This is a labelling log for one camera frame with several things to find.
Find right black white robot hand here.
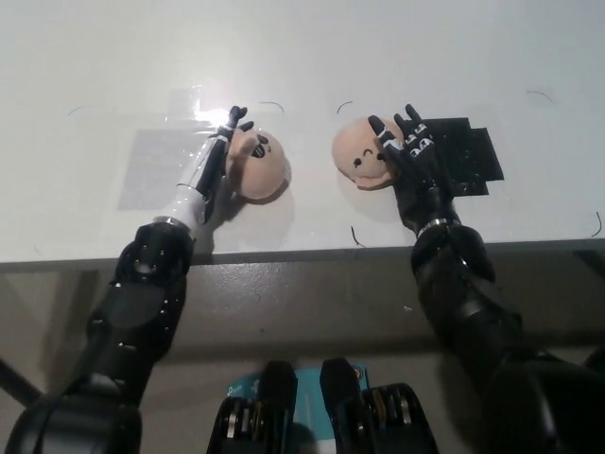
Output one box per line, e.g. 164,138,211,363
367,103,463,237

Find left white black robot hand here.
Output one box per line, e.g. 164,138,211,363
160,104,256,237

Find beige dumpling toy smiling face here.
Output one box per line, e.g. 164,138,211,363
331,115,404,192

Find beige dumpling toy with sunglasses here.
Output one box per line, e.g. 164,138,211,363
225,130,292,205

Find grey tape patch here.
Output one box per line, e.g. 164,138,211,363
116,128,216,213

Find black tape patch notched corners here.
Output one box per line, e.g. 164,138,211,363
418,114,505,199

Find clear glossy tape strip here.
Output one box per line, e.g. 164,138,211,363
167,84,266,138

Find left black robot torso block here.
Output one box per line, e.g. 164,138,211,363
207,359,300,454

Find black robot torso block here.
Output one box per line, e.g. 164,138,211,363
207,359,300,454
320,358,439,454

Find dark slanted table leg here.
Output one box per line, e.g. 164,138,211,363
583,348,605,377
0,355,46,410

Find right black robot torso block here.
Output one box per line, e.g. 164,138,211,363
320,358,439,454

